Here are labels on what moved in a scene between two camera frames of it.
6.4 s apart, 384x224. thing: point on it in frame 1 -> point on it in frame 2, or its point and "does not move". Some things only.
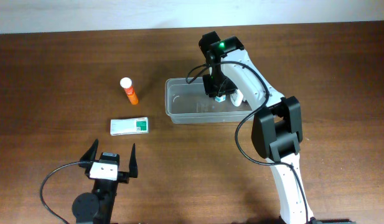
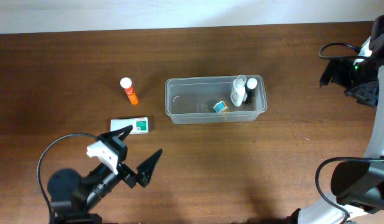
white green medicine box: [129, 126] does not move
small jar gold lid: [220, 99] -> [221, 107]
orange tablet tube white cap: [126, 83] does not move
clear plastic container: [189, 102] does not move
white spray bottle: [236, 98] does not move
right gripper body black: [216, 92] -> [340, 73]
